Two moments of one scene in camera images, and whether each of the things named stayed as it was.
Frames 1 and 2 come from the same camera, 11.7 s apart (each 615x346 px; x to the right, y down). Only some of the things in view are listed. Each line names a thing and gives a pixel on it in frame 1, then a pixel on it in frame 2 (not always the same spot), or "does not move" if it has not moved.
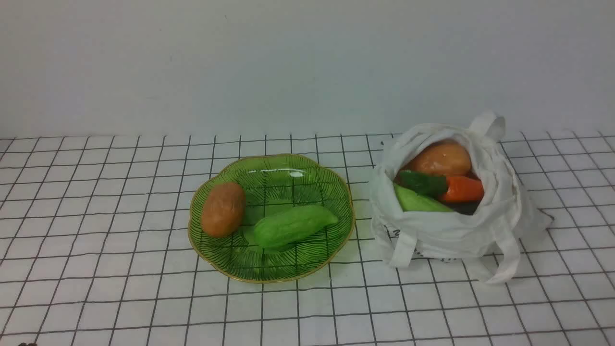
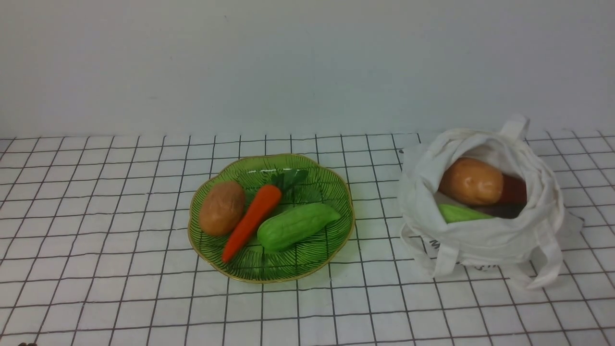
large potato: x=442 y=157 → x=471 y=181
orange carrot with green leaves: x=447 y=188 → x=258 y=210
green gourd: x=411 y=202 → x=452 y=213
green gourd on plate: x=285 y=228 does not move
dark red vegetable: x=467 y=207 → x=513 y=202
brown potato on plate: x=223 y=209 does not move
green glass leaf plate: x=270 y=181 does not move
